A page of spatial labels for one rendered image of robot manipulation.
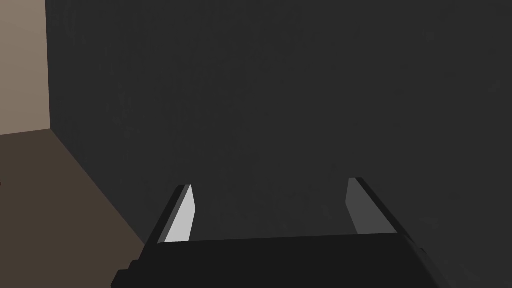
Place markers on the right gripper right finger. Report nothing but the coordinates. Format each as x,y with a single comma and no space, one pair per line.
370,214

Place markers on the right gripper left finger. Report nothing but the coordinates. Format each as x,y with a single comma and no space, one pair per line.
180,220

